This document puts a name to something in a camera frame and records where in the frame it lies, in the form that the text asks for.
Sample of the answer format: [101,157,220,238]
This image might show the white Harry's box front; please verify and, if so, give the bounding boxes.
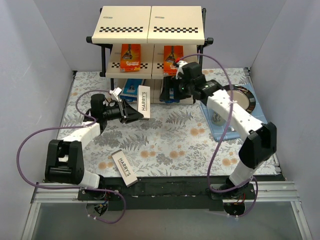
[111,150,138,187]

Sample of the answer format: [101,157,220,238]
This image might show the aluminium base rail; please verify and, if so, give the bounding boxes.
[22,176,312,240]

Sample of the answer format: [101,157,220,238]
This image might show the white harry's box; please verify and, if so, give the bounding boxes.
[111,150,138,187]
[137,85,151,119]

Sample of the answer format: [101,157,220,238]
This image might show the silver fork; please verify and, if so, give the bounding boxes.
[227,126,236,133]

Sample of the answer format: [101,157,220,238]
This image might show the orange Gillette razor pack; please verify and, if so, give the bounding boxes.
[163,45,184,76]
[120,44,141,73]

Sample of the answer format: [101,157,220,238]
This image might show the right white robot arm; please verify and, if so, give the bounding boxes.
[161,59,277,199]

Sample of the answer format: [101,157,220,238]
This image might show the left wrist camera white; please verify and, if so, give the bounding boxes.
[109,87,122,102]

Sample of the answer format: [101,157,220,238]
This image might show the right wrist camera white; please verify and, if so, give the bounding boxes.
[174,59,188,80]

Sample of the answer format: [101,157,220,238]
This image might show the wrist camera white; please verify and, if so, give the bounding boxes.
[174,59,188,80]
[109,87,122,102]

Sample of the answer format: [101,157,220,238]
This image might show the beige three-tier shelf rack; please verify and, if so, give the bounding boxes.
[85,5,215,105]

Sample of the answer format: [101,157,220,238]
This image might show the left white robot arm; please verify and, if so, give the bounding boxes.
[45,93,143,200]

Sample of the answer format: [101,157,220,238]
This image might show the beige ceramic mug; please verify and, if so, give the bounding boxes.
[211,112,226,126]

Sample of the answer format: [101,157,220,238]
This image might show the blue razor box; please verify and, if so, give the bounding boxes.
[159,88,180,104]
[120,78,146,103]

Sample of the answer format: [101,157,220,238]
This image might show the dark rimmed plate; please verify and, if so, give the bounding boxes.
[232,84,257,114]

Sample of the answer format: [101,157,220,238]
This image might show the blue checked cloth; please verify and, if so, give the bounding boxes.
[200,83,267,142]

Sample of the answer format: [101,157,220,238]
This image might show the floral table mat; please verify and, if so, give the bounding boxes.
[47,67,279,178]

